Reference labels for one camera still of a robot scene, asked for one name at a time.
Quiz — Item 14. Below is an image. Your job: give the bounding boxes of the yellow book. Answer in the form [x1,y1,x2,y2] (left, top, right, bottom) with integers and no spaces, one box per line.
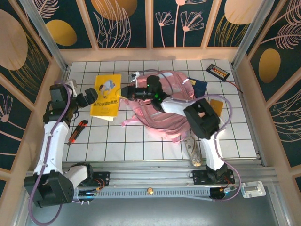
[90,74,122,122]

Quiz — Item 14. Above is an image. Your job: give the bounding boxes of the pink backpack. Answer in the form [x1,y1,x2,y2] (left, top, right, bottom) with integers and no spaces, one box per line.
[120,69,197,145]

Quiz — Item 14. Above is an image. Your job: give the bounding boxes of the blue book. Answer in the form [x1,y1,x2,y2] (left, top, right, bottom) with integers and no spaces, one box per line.
[188,77,208,97]

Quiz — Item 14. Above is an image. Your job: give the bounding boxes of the orange brown notebook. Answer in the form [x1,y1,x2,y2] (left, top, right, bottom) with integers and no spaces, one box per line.
[208,98,223,116]

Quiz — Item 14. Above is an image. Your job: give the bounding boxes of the red black utility knife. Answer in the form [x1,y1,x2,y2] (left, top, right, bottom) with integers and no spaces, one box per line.
[67,119,89,146]

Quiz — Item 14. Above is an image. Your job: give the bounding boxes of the white grid pattern mat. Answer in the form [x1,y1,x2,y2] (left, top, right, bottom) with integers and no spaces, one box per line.
[54,60,258,162]

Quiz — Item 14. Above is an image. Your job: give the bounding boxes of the black charger board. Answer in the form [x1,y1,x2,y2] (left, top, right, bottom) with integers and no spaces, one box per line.
[206,64,230,81]

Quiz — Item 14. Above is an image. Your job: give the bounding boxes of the black controller board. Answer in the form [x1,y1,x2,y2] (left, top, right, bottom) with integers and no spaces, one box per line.
[77,190,99,198]
[210,187,238,201]

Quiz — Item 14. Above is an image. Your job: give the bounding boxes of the grey metal panel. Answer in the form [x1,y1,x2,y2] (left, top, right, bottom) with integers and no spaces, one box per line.
[13,196,291,226]

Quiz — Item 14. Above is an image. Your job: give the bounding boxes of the aluminium frame post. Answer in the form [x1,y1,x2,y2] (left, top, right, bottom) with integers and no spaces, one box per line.
[231,0,276,69]
[19,0,69,72]

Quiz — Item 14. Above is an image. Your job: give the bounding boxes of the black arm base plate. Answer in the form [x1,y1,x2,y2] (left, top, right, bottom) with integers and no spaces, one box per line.
[192,169,236,186]
[67,171,111,188]

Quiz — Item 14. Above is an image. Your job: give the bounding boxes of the red black wire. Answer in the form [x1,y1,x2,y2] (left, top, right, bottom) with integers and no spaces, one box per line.
[224,79,244,94]

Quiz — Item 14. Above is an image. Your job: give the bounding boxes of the aluminium mounting rail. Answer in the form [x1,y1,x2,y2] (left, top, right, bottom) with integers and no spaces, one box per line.
[23,161,279,189]

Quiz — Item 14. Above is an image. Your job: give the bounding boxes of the grey slotted cable duct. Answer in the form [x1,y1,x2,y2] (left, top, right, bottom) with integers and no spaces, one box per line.
[32,187,212,201]

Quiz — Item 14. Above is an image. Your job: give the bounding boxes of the clear plastic bracket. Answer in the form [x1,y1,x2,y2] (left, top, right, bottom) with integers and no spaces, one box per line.
[239,180,267,199]

